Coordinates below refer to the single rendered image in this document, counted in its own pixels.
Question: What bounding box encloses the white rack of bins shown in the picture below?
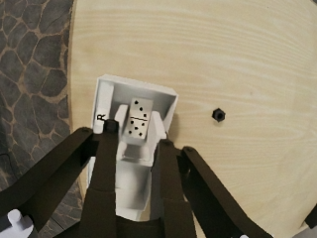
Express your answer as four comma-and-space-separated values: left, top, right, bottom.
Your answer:
91, 74, 178, 221

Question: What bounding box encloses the black hex nut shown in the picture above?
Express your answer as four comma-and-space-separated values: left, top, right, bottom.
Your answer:
212, 108, 226, 122

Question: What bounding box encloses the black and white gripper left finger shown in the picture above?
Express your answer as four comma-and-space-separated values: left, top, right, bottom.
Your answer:
0, 104, 128, 238

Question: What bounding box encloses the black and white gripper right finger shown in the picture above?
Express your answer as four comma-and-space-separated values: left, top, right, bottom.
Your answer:
147, 111, 273, 238

